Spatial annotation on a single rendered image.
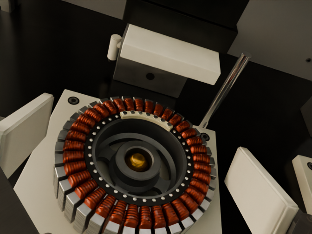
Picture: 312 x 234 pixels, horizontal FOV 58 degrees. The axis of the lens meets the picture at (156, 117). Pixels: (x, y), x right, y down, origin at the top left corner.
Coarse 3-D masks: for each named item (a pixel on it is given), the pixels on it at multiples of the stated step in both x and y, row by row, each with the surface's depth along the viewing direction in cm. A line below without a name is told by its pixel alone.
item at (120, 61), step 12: (120, 48) 28; (120, 60) 29; (120, 72) 30; (132, 72) 29; (144, 72) 29; (156, 72) 29; (168, 72) 29; (132, 84) 31; (144, 84) 30; (156, 84) 30; (168, 84) 30; (180, 84) 30
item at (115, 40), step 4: (112, 36) 28; (116, 36) 28; (120, 36) 29; (112, 40) 28; (116, 40) 28; (120, 40) 28; (112, 44) 28; (116, 44) 28; (120, 44) 28; (112, 48) 29; (116, 48) 29; (108, 52) 29; (112, 52) 29; (116, 52) 29; (108, 56) 30; (112, 56) 29; (116, 56) 30; (108, 60) 30; (112, 60) 30
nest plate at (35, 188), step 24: (72, 96) 26; (48, 144) 22; (120, 144) 23; (24, 168) 20; (48, 168) 20; (216, 168) 25; (24, 192) 19; (48, 192) 19; (216, 192) 23; (48, 216) 18; (216, 216) 22
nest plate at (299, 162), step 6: (300, 156) 29; (294, 162) 29; (300, 162) 28; (306, 162) 29; (294, 168) 29; (300, 168) 28; (306, 168) 28; (300, 174) 28; (306, 174) 27; (300, 180) 28; (306, 180) 27; (300, 186) 27; (306, 186) 27; (306, 192) 26; (306, 198) 26; (306, 204) 26; (306, 210) 26
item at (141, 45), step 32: (128, 0) 16; (160, 0) 16; (192, 0) 16; (224, 0) 16; (128, 32) 17; (160, 32) 18; (192, 32) 17; (224, 32) 17; (160, 64) 17; (192, 64) 16
